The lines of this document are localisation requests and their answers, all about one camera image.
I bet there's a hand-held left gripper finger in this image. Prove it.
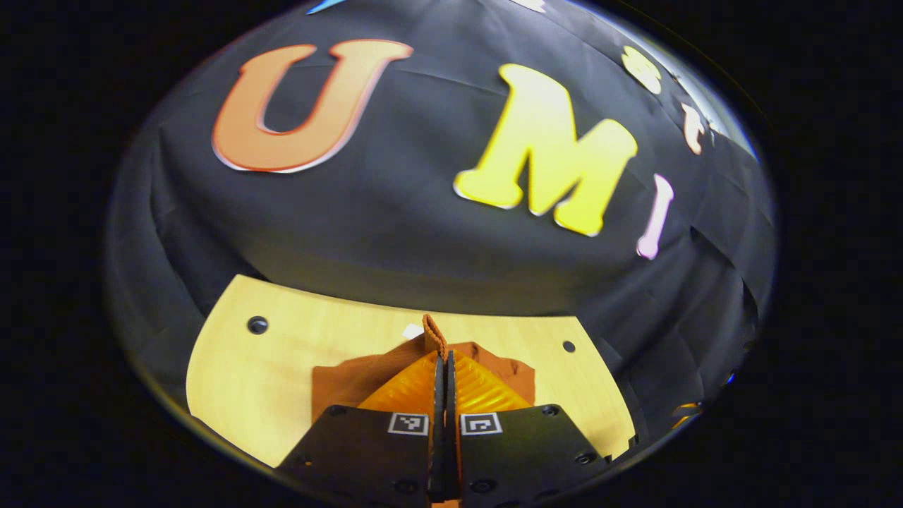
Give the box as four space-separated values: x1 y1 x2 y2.
446 349 613 508
275 349 447 508

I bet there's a black backdrop cloth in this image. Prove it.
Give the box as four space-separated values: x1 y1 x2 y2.
106 0 777 452

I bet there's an orange button-up shirt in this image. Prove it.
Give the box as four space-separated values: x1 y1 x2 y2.
312 314 537 424

